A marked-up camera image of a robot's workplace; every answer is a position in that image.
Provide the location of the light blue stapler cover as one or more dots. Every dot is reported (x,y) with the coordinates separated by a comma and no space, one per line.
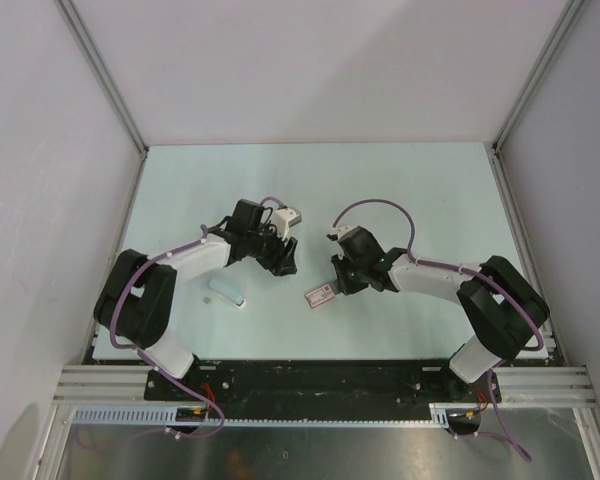
(228,292)

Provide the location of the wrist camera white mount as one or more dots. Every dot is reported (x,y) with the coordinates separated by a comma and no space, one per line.
(283,219)
(338,233)

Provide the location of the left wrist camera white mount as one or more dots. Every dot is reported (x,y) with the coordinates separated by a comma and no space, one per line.
(283,219)

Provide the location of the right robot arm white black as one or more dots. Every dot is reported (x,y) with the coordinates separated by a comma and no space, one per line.
(503,309)

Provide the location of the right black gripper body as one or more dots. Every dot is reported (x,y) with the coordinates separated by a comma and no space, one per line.
(351,273)

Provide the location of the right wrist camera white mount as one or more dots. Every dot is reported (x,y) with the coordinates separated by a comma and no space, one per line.
(338,233)

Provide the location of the aluminium corner post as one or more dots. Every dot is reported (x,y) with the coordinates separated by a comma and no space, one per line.
(549,53)
(96,63)

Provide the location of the aluminium front frame rail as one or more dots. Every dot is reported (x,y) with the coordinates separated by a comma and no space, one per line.
(101,385)

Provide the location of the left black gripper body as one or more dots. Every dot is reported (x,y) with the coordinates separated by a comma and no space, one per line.
(266,248)

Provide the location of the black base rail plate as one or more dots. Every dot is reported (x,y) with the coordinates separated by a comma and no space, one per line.
(324,390)

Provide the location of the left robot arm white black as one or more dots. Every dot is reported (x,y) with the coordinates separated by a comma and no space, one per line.
(136,301)

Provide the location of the left aluminium corner post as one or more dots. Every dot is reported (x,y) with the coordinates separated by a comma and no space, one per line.
(96,63)

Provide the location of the right aluminium corner post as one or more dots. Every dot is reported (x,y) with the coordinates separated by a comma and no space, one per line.
(549,53)

